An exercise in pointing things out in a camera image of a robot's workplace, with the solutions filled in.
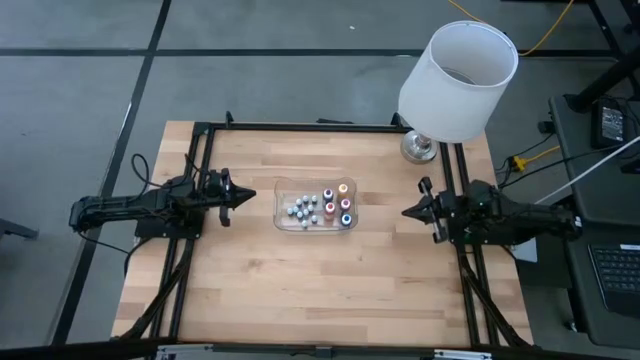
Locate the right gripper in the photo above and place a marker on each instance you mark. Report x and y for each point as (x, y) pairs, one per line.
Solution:
(450, 212)

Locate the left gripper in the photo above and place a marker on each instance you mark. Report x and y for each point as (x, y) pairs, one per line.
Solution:
(220, 195)

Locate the blue food colouring bottle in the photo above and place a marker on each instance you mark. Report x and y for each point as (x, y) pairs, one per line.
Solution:
(346, 219)

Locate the pink food colouring bottle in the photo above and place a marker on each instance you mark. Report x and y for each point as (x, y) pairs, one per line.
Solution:
(345, 203)

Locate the yellow food colouring bottle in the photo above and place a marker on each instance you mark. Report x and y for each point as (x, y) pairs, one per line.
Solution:
(343, 189)

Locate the dark food colouring bottle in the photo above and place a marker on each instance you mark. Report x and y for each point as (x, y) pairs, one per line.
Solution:
(328, 193)

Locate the red food colouring bottle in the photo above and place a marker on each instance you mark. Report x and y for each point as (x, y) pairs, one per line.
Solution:
(330, 207)

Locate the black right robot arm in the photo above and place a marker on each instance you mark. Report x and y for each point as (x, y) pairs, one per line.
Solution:
(525, 220)

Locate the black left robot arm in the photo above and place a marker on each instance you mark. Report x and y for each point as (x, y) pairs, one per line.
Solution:
(125, 204)

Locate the clear plastic bin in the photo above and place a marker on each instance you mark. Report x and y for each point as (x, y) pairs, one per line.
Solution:
(287, 227)

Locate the white paper sheet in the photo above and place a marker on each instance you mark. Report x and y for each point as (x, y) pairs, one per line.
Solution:
(525, 251)

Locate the white shade table lamp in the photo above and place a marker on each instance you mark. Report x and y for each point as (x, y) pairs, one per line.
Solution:
(450, 100)

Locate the small black floor plug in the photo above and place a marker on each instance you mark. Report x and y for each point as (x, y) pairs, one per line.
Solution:
(544, 127)

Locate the dark grey side desk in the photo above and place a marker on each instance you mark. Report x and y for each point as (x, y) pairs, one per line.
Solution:
(570, 131)

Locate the thin white rod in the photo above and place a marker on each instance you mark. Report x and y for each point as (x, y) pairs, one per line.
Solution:
(590, 169)

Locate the laptop keyboard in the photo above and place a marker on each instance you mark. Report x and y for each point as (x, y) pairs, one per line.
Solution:
(617, 275)

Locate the black metal stand leg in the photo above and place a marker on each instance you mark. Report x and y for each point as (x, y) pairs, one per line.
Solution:
(607, 79)

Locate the black chair base leg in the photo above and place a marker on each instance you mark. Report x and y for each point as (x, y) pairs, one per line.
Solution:
(15, 229)

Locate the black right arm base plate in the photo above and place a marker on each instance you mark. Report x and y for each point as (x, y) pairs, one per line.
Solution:
(456, 239)

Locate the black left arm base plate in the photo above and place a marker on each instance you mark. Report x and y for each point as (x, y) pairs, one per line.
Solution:
(150, 231)

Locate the black front frame bar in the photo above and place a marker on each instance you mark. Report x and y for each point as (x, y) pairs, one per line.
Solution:
(60, 350)

